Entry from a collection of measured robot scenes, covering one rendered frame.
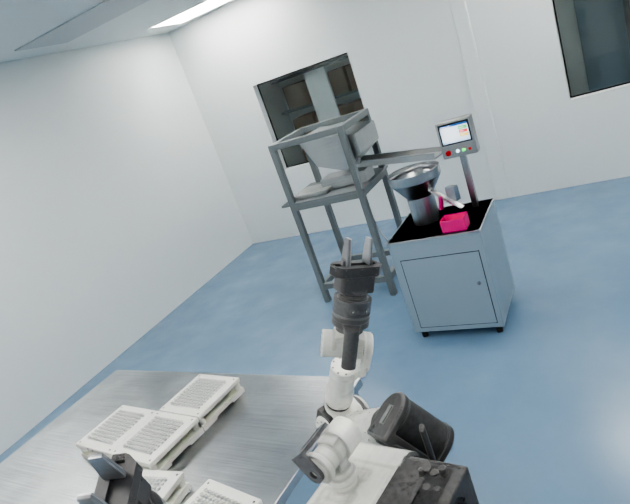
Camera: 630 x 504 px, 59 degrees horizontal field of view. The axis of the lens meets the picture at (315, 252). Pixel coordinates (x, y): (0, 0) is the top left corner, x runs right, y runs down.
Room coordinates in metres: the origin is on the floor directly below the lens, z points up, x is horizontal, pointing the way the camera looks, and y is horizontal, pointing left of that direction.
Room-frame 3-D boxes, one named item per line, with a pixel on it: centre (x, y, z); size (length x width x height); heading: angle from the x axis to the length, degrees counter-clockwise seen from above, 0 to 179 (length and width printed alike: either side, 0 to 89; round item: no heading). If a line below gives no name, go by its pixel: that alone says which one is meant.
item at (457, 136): (3.58, -1.13, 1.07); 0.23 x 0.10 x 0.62; 58
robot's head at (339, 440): (0.88, 0.09, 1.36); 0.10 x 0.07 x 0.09; 139
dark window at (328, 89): (6.78, -0.58, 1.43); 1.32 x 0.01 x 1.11; 58
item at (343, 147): (4.43, -0.51, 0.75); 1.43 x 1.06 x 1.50; 58
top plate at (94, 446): (2.00, 0.99, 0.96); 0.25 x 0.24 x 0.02; 140
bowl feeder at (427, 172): (3.64, -0.87, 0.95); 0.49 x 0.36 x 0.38; 58
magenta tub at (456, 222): (3.33, -0.90, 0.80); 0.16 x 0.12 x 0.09; 58
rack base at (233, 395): (2.03, 0.64, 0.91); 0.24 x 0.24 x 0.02; 50
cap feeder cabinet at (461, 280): (3.57, -0.88, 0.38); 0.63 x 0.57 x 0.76; 58
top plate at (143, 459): (1.84, 0.80, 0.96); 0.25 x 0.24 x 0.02; 140
